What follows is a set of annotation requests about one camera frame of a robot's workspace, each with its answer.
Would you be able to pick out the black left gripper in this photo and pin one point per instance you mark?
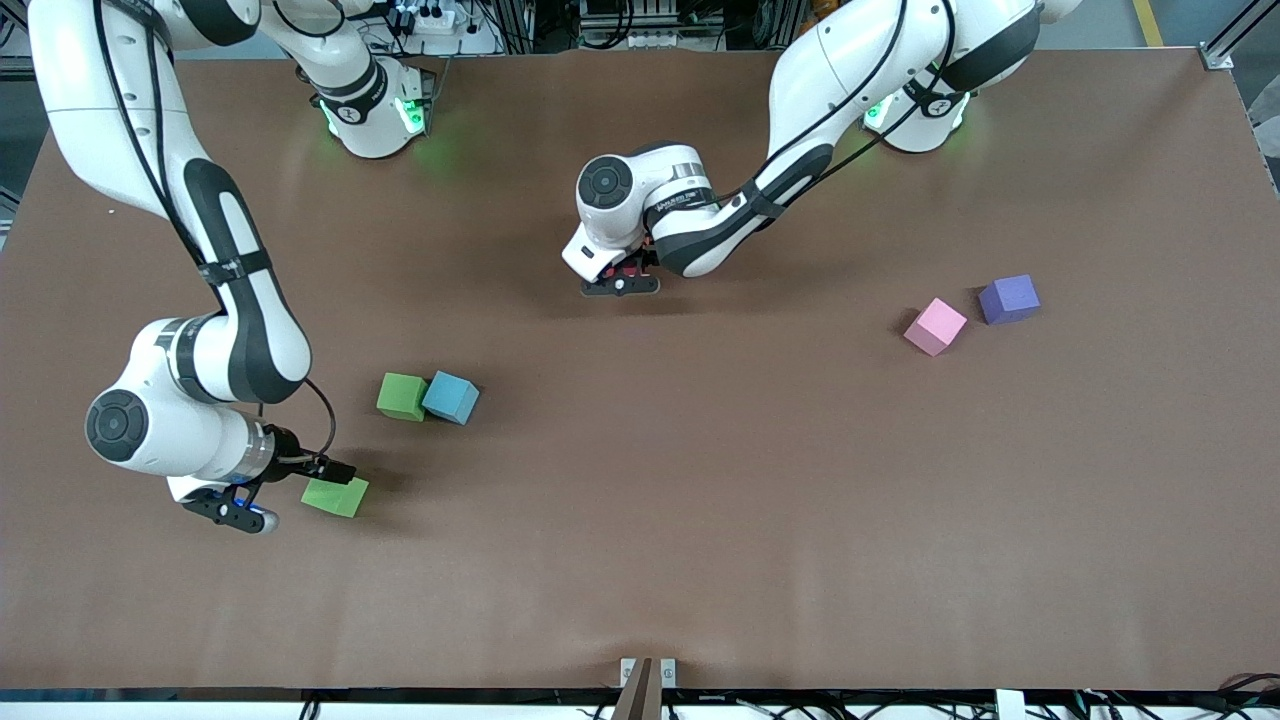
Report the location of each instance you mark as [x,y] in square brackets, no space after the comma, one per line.
[649,259]

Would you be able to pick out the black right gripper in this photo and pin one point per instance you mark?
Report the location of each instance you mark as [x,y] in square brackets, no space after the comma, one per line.
[290,449]

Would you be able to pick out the red foam block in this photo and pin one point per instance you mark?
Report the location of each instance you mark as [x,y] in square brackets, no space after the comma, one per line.
[640,271]

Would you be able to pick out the green foam block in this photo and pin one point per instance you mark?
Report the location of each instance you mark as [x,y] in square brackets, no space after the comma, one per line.
[340,500]
[400,395]

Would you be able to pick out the pink foam block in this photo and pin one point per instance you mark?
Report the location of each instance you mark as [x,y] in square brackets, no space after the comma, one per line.
[935,325]

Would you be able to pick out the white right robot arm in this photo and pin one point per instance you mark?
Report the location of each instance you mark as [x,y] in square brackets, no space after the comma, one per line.
[130,100]

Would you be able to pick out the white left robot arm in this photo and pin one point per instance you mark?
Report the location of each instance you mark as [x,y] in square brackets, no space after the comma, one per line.
[840,70]

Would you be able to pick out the blue foam block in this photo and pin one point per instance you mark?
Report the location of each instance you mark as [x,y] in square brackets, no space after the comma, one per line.
[450,395]

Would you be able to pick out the grey equipment rack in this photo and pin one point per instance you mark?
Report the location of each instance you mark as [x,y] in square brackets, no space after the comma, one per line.
[640,35]

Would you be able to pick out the large paper table cover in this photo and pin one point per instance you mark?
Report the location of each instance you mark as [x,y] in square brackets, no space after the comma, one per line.
[640,500]

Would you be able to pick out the white power strip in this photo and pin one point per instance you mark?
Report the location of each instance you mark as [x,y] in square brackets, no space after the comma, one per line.
[435,20]

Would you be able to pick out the purple foam block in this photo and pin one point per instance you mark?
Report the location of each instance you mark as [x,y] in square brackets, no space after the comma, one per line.
[1010,297]

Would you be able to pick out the white label tag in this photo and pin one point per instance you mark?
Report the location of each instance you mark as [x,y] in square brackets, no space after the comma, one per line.
[1010,705]

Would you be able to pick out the brown post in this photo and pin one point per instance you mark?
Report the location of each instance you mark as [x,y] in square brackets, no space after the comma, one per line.
[640,700]

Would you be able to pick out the metal mount bracket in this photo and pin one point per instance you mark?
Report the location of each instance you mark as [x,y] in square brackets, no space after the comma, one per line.
[668,672]

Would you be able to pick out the aluminium frame profile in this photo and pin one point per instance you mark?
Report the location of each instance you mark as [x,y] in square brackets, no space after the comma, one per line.
[1217,57]

